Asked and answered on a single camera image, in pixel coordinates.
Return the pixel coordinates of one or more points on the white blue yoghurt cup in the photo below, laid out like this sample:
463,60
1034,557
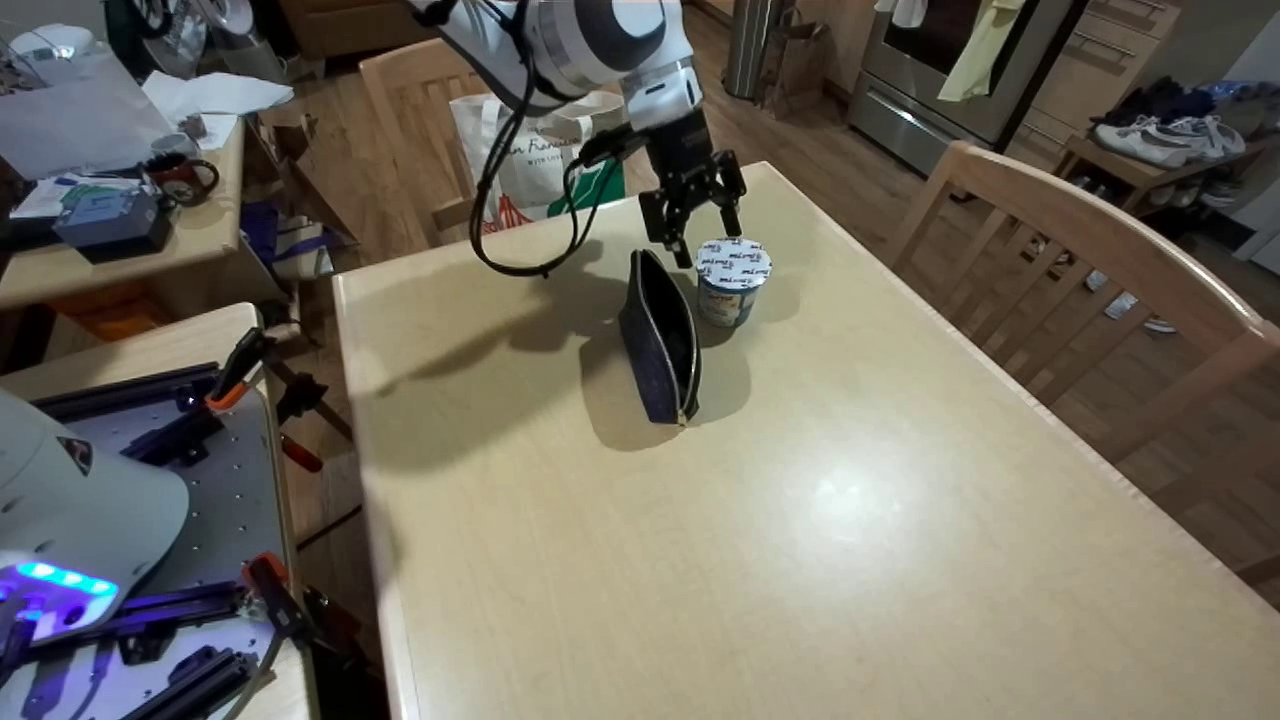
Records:
730,279

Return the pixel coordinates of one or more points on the white green shopping bag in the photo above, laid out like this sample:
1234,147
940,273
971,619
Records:
529,180

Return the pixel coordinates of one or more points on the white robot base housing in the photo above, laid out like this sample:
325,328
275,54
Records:
74,527

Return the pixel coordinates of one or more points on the yellow hanging towel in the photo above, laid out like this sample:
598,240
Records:
980,48

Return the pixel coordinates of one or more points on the white paper sheet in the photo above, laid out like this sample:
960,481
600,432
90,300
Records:
213,94

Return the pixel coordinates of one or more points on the wooden shoe rack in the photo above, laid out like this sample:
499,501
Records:
1145,190

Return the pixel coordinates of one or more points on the grey laptop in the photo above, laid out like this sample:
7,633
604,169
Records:
81,116

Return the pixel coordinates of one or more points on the stainless steel oven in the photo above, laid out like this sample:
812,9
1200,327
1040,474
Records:
911,54

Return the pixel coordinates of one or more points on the wooden chair behind table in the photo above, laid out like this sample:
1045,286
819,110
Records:
384,150

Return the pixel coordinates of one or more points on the orange black clamp lower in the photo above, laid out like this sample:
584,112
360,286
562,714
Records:
325,637

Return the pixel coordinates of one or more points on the grey metal mounting plate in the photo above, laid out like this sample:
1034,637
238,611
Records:
166,535

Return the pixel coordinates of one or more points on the dark blue box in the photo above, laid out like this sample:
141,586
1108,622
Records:
113,223

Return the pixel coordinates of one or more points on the black zip purse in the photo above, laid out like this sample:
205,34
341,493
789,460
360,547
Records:
663,343

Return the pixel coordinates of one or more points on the orange black clamp upper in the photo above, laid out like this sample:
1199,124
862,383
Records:
255,365

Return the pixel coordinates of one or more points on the wooden chair right side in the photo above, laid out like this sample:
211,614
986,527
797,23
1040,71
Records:
1054,283

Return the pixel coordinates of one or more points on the orange black clamp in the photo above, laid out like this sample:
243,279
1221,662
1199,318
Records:
255,365
325,637

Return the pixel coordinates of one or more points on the white sneakers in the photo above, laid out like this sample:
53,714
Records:
1172,143

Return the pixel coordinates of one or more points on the metal trash bin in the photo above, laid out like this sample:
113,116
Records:
752,47

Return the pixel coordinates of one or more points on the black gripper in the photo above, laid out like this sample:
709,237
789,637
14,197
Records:
689,169

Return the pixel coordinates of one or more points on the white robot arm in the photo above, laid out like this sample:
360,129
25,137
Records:
544,54

